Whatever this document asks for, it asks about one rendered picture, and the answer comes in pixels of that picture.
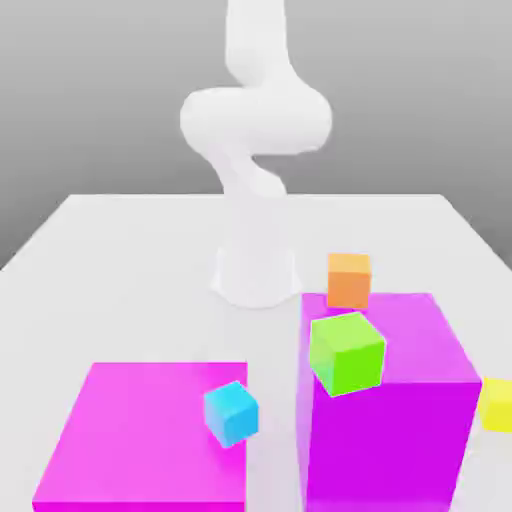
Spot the small orange cube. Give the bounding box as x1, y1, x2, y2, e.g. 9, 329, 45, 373
326, 252, 373, 311

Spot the small green cube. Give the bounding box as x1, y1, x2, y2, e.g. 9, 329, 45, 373
308, 310, 388, 399

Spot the small blue cube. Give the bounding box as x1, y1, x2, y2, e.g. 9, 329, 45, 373
203, 379, 260, 449

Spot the small yellow cube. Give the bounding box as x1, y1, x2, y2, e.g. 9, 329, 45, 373
478, 376, 512, 434

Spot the large pink box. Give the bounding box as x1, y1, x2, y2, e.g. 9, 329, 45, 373
31, 361, 249, 512

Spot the large purple box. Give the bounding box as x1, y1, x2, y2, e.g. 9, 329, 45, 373
296, 291, 484, 512

